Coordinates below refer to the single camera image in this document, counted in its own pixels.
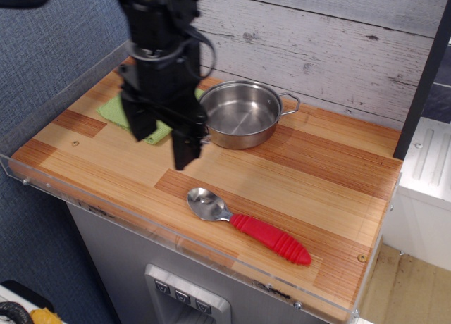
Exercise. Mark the grey cabinet with buttons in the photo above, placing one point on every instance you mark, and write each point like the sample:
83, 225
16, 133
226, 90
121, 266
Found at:
150, 278

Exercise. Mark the yellow and black object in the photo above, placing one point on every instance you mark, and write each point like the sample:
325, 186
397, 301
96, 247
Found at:
20, 304

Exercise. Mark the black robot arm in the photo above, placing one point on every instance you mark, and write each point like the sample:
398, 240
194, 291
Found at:
161, 24

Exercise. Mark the stainless steel pot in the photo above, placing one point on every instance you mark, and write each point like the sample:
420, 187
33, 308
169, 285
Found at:
243, 114

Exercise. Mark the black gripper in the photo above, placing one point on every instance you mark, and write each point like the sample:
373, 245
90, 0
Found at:
160, 85

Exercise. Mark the red handled metal spoon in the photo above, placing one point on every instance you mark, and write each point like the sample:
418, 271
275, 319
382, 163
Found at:
210, 207

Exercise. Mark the white toy appliance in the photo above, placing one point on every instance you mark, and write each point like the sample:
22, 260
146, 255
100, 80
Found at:
418, 220

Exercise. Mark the dark right vertical post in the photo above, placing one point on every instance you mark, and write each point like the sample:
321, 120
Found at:
427, 78

